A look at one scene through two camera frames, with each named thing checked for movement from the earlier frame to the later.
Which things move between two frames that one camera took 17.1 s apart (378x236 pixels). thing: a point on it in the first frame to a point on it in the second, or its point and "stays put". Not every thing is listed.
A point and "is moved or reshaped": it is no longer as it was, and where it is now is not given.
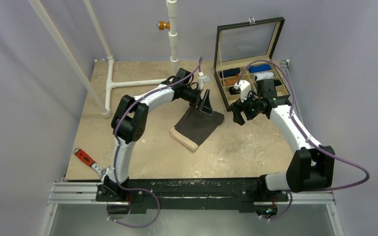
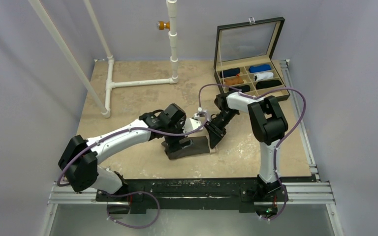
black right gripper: (241, 108) to (217, 127)
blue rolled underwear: (260, 68) stays put
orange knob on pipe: (161, 25) stays put
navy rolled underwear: (230, 72) stays put
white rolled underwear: (264, 76) stays put
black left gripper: (205, 106) to (174, 144)
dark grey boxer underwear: (194, 126) is moved or reshaped
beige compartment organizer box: (244, 52) stays put
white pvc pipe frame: (106, 108) stays put
